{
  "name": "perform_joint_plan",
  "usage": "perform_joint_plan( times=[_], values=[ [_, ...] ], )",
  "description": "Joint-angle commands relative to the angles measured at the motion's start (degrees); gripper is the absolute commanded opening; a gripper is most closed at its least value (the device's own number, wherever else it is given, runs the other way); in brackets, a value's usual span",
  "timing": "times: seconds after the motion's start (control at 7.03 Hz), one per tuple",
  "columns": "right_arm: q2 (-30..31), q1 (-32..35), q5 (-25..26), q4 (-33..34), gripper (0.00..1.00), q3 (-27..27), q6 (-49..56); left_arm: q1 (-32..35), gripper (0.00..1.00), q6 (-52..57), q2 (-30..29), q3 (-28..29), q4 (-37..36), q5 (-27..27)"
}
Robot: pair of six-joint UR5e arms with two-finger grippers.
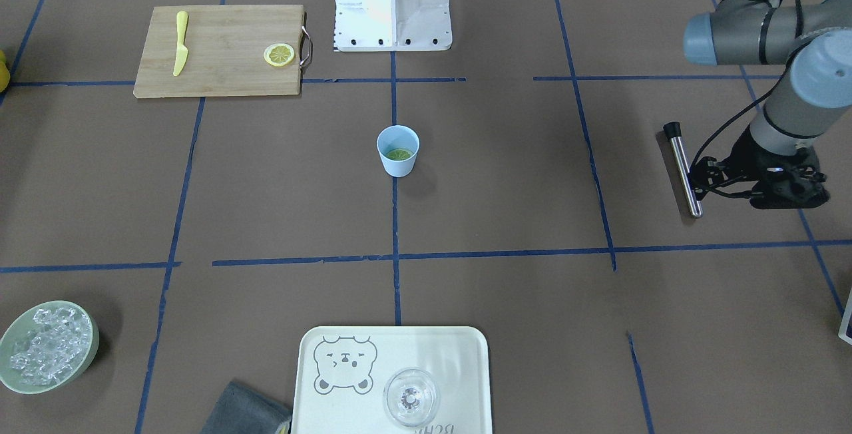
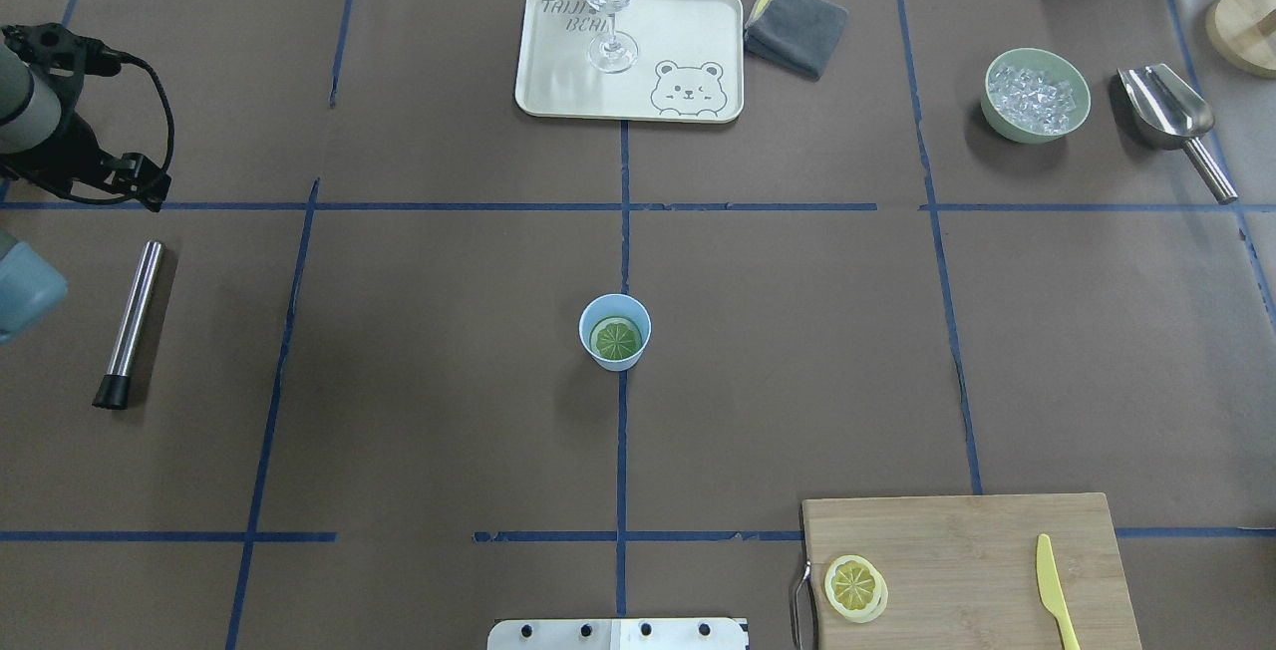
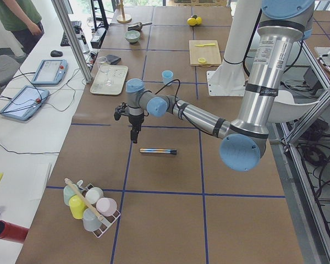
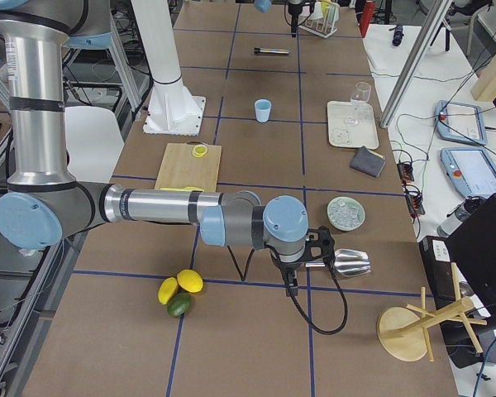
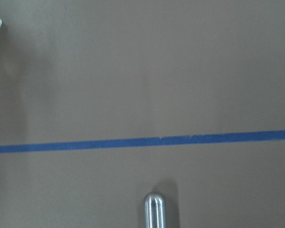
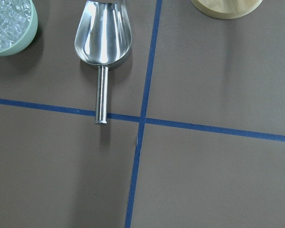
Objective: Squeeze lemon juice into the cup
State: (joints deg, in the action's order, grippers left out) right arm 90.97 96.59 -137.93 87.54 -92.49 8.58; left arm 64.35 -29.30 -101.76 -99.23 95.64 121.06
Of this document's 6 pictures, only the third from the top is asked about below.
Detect yellow cup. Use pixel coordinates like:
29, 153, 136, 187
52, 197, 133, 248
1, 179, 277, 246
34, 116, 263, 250
68, 195, 87, 219

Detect pink cup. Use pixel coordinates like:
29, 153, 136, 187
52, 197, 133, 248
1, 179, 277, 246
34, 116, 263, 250
96, 197, 117, 217

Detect whole yellow lemons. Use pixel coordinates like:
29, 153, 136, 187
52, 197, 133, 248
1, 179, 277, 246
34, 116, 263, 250
187, 15, 202, 26

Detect green bowl of ice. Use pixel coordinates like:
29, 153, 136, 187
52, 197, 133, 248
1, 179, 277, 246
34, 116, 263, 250
124, 30, 141, 43

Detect black keyboard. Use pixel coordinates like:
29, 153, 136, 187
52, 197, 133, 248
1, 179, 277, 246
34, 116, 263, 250
60, 20, 83, 47

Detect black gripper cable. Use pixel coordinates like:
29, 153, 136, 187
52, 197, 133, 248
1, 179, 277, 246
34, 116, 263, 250
153, 79, 182, 111

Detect aluminium frame post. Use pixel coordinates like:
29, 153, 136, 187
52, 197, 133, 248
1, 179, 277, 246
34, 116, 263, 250
52, 0, 92, 84

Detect teach pendant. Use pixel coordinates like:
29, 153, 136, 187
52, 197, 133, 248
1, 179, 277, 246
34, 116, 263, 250
0, 85, 50, 121
31, 59, 68, 86

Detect steel muddler black tip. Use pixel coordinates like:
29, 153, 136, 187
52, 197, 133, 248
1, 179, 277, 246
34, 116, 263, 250
139, 148, 177, 155

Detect white wire cup rack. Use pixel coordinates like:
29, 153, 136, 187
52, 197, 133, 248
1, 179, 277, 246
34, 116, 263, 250
77, 180, 120, 238

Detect lemon half on board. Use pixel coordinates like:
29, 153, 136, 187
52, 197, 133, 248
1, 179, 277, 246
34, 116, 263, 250
197, 57, 206, 63

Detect near teach pendant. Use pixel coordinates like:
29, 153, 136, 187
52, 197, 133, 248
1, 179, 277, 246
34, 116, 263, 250
0, 85, 50, 121

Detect light blue paper cup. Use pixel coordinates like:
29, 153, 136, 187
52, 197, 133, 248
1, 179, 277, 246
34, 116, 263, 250
162, 70, 173, 86

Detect clear wine glass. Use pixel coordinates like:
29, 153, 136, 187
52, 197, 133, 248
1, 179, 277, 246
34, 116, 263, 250
97, 57, 112, 86

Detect bamboo cutting board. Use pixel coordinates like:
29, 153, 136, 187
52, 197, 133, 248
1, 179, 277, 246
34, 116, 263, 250
189, 40, 222, 67

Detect far teach pendant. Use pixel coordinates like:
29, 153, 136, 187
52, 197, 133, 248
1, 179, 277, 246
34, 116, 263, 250
31, 59, 68, 86

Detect mint green cup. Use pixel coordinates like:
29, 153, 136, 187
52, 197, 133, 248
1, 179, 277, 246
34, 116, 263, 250
63, 185, 75, 206

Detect wooden rack handle dowel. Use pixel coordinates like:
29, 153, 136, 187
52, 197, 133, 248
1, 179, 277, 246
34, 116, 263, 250
64, 178, 103, 222

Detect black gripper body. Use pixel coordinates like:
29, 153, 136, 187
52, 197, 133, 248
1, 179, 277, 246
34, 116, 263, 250
114, 102, 143, 132

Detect grey folded cloth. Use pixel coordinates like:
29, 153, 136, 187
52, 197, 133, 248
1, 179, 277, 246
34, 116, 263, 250
106, 54, 121, 65

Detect black computer mouse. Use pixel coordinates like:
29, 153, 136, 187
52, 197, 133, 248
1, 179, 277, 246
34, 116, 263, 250
50, 50, 63, 58

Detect steel ice scoop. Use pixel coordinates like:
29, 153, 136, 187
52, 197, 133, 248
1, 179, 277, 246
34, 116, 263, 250
127, 22, 152, 31

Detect grey blue cup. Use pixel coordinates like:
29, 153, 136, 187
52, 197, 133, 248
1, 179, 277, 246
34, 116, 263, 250
82, 208, 102, 232

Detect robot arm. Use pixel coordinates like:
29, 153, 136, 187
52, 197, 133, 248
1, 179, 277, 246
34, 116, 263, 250
114, 1, 314, 171

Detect white cup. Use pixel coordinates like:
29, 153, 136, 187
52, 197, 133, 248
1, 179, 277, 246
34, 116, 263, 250
85, 187, 104, 205

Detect yellow plastic knife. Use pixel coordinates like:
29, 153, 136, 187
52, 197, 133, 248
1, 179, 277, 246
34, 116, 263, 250
194, 43, 216, 47

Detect red cylinder can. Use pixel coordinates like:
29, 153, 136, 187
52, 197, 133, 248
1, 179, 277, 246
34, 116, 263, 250
0, 220, 29, 244

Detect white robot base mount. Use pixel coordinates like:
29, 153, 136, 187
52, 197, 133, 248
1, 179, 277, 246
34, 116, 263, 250
207, 0, 262, 96

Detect round wooden stand base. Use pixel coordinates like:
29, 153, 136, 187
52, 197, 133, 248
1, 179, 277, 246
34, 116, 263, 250
117, 0, 132, 24

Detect cream bear tray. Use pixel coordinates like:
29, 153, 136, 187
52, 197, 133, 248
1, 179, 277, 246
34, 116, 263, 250
90, 65, 128, 96

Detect person in green shirt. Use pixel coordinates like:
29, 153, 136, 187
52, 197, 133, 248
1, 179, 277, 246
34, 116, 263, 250
0, 0, 45, 54

